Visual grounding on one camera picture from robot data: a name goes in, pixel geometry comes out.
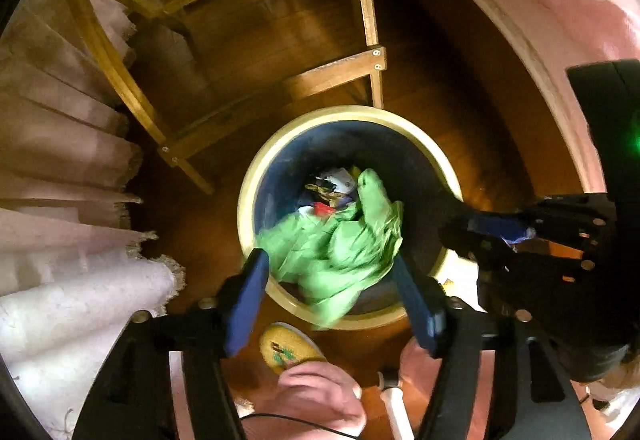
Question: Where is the person's pink trouser leg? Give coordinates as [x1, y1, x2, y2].
[239, 360, 368, 440]

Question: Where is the pile of crumpled wrappers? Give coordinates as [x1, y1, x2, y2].
[299, 165, 360, 217]

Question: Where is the yellow slipper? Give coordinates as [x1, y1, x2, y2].
[259, 321, 328, 377]

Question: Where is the white fringed cloth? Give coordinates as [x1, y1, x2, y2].
[0, 0, 187, 440]

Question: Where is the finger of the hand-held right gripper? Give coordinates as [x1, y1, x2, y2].
[439, 229, 610, 322]
[446, 193, 612, 271]

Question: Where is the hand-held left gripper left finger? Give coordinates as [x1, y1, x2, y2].
[72, 247, 271, 440]

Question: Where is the black cable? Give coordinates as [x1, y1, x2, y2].
[235, 411, 366, 439]

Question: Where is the green plastic wrapper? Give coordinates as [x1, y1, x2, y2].
[257, 169, 405, 331]

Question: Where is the cream rimmed blue waste bin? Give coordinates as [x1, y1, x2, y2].
[237, 105, 463, 332]

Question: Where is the wooden chair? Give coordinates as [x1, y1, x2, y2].
[47, 0, 388, 196]

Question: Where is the white plastic tube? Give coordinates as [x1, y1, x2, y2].
[377, 369, 417, 440]

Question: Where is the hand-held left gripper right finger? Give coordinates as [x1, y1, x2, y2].
[390, 255, 593, 440]

